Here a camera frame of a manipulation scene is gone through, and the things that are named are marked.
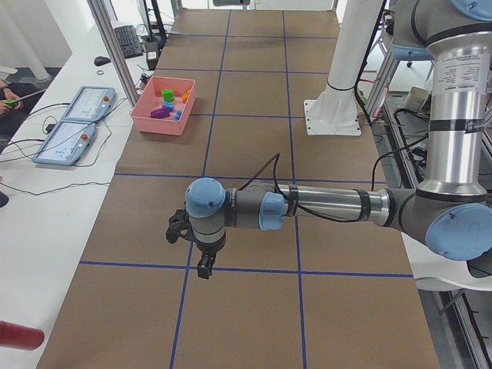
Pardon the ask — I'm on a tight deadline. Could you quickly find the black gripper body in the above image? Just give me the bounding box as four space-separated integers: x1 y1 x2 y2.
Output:
194 228 226 254

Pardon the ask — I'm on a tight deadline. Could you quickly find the purple toy block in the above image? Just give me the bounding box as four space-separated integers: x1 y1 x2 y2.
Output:
151 106 171 119

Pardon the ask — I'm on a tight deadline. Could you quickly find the large blue toy block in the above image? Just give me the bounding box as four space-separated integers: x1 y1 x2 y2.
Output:
162 101 175 111

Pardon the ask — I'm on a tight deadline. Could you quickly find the orange toy block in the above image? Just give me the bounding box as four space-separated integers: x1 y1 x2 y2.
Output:
181 90 191 104

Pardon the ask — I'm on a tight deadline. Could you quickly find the green toy block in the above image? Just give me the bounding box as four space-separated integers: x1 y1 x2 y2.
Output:
161 88 175 102

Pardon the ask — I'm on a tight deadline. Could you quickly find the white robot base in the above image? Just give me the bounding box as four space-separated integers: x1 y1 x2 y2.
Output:
401 233 491 291

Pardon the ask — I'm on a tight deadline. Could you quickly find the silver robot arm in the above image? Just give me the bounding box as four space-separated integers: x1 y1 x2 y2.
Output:
166 1 491 278

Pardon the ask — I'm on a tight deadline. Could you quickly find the pink plastic box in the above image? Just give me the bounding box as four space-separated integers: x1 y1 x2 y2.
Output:
131 76 196 136

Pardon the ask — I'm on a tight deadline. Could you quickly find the black box with label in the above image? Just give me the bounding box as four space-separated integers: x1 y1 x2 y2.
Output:
143 40 160 71

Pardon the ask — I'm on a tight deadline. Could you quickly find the seated person hand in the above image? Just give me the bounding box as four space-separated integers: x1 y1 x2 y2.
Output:
0 101 11 116

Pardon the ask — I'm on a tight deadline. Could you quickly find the brown paper table cover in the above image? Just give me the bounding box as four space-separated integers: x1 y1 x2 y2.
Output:
38 10 439 368

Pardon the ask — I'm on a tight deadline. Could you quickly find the near teach pendant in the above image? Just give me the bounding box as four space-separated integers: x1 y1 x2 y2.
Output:
32 120 96 166

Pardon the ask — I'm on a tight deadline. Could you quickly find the teach pendant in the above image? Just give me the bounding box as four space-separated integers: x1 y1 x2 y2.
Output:
32 120 96 166
62 86 115 122

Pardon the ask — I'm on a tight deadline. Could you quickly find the far teach pendant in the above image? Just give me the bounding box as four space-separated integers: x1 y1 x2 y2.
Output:
62 86 115 122

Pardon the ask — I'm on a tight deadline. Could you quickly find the red cylinder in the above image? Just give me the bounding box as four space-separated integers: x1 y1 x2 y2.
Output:
0 321 45 351

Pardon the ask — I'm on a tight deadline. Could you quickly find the black computer mouse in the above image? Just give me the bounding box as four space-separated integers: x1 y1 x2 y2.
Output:
94 56 111 66

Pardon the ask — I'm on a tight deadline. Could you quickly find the black keyboard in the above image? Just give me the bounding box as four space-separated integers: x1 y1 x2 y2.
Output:
114 25 142 59

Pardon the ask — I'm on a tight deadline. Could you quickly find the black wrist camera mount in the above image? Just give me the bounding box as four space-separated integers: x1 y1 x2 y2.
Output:
165 209 194 244

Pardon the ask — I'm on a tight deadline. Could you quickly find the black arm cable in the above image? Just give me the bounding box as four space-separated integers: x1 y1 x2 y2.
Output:
238 152 385 223

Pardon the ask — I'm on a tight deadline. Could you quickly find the green handled tool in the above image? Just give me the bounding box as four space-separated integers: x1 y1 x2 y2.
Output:
2 89 45 108

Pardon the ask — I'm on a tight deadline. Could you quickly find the aluminium frame post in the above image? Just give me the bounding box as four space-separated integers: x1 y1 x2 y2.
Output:
87 0 138 107

